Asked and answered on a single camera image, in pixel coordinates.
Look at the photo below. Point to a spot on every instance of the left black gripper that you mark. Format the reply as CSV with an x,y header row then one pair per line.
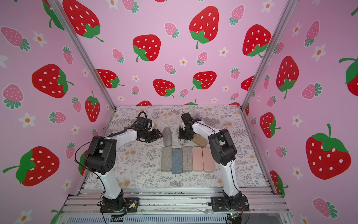
x,y
156,135

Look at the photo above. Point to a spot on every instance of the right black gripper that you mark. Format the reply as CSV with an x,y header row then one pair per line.
x,y
184,133

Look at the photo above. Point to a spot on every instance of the olive glasses case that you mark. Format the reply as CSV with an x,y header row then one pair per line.
x,y
200,140

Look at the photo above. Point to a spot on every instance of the grey case with red glasses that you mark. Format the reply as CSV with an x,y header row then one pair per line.
x,y
187,159

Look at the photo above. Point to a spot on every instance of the blue-grey case purple glasses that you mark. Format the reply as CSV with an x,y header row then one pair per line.
x,y
177,161

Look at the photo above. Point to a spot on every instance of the grey case mint interior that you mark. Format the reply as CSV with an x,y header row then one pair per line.
x,y
166,159

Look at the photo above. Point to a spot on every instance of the pink case black glasses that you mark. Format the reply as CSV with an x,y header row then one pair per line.
x,y
197,159

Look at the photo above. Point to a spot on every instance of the pink case round glasses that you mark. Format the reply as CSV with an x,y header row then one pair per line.
x,y
208,161

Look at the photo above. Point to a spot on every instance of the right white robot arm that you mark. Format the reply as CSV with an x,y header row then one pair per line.
x,y
223,151

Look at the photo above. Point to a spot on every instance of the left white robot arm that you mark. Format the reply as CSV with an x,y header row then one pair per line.
x,y
101,155

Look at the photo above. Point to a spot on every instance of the floral table mat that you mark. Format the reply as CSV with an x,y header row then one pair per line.
x,y
138,164

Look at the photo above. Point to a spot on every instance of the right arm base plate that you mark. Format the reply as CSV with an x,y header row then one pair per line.
x,y
223,204

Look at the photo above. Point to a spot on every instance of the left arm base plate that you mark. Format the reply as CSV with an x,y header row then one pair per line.
x,y
121,206

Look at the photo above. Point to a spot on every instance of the electronics board with cables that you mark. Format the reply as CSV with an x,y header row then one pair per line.
x,y
234,218

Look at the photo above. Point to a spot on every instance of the aluminium rail frame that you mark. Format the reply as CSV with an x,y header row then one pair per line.
x,y
175,206

